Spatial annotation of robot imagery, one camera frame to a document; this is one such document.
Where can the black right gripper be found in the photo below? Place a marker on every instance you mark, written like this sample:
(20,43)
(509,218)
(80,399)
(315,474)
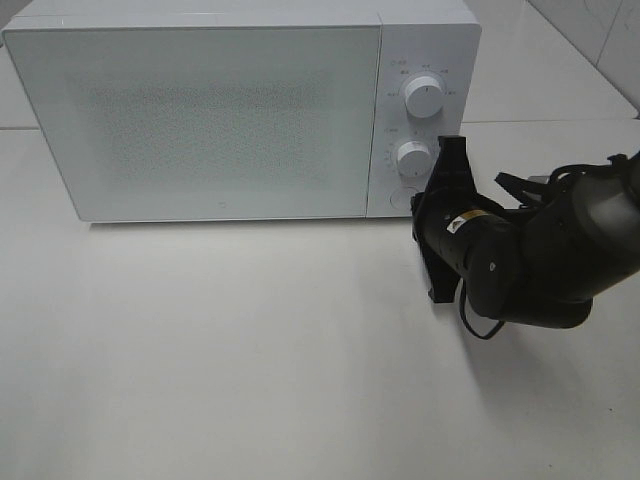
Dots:
(459,233)

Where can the white round door button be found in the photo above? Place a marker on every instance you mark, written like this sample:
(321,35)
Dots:
(400,199)

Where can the white timer knob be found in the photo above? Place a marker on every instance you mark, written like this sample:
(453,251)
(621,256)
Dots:
(413,159)

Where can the white microwave door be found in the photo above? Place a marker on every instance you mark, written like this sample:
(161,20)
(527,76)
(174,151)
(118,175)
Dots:
(205,124)

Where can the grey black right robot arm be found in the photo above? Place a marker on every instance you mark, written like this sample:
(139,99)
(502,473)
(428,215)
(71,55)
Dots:
(574,234)

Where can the white upper power knob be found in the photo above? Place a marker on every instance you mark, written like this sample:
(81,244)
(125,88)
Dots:
(423,94)

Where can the white microwave oven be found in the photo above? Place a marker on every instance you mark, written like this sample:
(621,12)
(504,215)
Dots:
(415,36)

